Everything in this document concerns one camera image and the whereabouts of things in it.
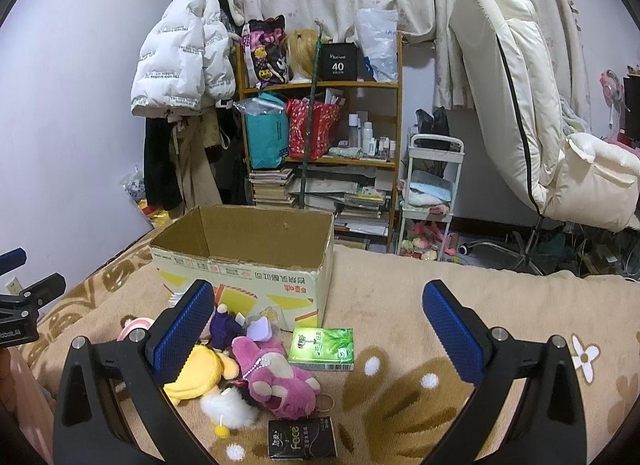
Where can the red gift bag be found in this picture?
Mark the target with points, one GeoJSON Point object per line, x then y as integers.
{"type": "Point", "coordinates": [323, 126]}

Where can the wall outlet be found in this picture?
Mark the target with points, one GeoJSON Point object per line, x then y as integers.
{"type": "Point", "coordinates": [14, 287]}

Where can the white fluffy duck plush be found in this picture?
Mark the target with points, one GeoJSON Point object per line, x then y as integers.
{"type": "Point", "coordinates": [230, 408]}

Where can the green tissue pack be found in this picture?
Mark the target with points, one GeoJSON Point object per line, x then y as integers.
{"type": "Point", "coordinates": [315, 349]}

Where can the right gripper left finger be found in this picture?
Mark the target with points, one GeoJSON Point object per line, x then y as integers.
{"type": "Point", "coordinates": [89, 426]}

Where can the white puffer jacket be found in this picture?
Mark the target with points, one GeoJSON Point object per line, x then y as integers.
{"type": "Point", "coordinates": [184, 65]}

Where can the black pink patterned bag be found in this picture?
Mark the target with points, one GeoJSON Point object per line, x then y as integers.
{"type": "Point", "coordinates": [263, 43]}

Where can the cream reclining chair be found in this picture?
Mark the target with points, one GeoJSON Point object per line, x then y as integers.
{"type": "Point", "coordinates": [573, 177]}

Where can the wooden shelf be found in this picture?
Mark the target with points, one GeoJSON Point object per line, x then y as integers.
{"type": "Point", "coordinates": [382, 101]}

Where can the black tissue pack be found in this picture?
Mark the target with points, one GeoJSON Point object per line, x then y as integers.
{"type": "Point", "coordinates": [301, 440]}

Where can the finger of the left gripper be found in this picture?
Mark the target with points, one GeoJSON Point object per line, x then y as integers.
{"type": "Point", "coordinates": [12, 260]}
{"type": "Point", "coordinates": [44, 291]}

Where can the white plastic bag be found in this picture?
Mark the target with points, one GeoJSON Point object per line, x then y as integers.
{"type": "Point", "coordinates": [376, 31]}

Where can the yellow plush toy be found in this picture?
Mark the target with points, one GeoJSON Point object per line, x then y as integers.
{"type": "Point", "coordinates": [200, 375]}

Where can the beige trench coat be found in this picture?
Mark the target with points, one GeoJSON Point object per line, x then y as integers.
{"type": "Point", "coordinates": [195, 176]}

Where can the blonde wig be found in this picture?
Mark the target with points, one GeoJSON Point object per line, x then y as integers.
{"type": "Point", "coordinates": [301, 50]}

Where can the pink roll plush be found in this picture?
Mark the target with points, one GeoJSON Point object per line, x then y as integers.
{"type": "Point", "coordinates": [133, 324]}

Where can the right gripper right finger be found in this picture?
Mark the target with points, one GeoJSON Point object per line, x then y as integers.
{"type": "Point", "coordinates": [548, 425]}

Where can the white-haired plush doll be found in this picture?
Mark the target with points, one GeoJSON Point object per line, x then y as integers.
{"type": "Point", "coordinates": [222, 329]}

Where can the pink bear plush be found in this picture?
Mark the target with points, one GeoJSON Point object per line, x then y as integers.
{"type": "Point", "coordinates": [286, 391]}

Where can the cardboard box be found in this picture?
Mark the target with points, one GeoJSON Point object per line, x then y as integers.
{"type": "Point", "coordinates": [262, 262]}

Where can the stack of books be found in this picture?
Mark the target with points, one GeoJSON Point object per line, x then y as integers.
{"type": "Point", "coordinates": [271, 187]}

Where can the teal bag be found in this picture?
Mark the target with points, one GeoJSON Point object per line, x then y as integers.
{"type": "Point", "coordinates": [266, 125]}

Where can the beige patterned blanket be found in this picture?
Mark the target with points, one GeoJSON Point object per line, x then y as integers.
{"type": "Point", "coordinates": [403, 393]}

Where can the green pole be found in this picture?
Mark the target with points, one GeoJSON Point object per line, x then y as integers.
{"type": "Point", "coordinates": [310, 115]}

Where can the white rolling cart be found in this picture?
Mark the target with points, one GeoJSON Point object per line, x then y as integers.
{"type": "Point", "coordinates": [428, 195]}

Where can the black box with 40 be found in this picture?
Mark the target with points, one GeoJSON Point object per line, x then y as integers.
{"type": "Point", "coordinates": [338, 61]}

